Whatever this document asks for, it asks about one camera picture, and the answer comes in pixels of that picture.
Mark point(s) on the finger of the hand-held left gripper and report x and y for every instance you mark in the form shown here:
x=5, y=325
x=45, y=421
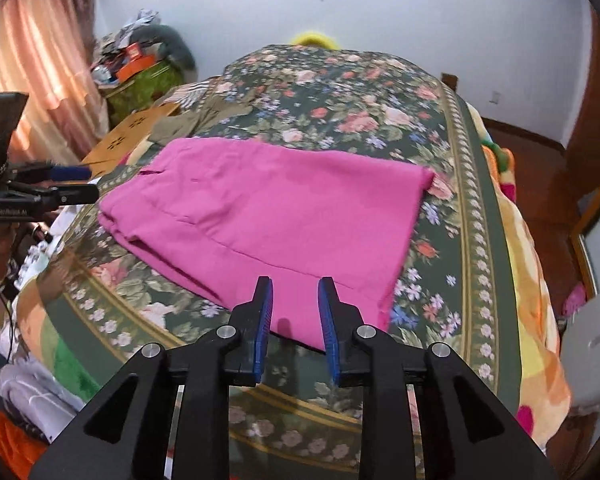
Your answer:
x=72, y=172
x=75, y=193

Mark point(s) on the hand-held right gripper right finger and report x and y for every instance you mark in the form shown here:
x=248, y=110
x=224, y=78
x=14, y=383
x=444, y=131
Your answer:
x=328, y=332

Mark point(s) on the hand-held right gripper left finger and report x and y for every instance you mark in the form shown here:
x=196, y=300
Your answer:
x=263, y=330

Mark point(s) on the pink pants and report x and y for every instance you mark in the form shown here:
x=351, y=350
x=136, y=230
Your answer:
x=260, y=215

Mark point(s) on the cardboard box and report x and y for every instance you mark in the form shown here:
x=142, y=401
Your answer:
x=130, y=132

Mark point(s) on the green cloth covered stand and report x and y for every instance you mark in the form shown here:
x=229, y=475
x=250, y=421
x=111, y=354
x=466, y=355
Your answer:
x=140, y=85

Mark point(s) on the pink curtain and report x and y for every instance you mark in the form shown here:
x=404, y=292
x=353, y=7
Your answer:
x=35, y=55

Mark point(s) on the orange box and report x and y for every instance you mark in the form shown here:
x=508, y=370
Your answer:
x=135, y=65

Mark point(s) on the olive green garment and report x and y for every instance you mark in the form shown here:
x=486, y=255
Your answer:
x=205, y=112

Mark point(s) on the pile of clothes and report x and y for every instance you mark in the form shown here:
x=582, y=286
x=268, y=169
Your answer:
x=20, y=400

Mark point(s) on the orange yellow fleece blanket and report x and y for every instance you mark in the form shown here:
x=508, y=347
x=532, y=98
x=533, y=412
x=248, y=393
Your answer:
x=530, y=300

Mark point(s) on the green floral bedspread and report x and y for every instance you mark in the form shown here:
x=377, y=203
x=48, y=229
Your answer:
x=370, y=125

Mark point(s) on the yellow fluffy item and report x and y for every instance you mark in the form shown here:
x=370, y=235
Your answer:
x=312, y=40

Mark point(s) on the wooden framed mirror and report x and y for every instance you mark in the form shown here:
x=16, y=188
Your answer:
x=592, y=240

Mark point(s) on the wooden door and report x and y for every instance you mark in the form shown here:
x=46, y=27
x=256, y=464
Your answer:
x=597, y=80

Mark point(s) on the white wall outlet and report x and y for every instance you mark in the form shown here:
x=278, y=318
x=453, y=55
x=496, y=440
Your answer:
x=495, y=97

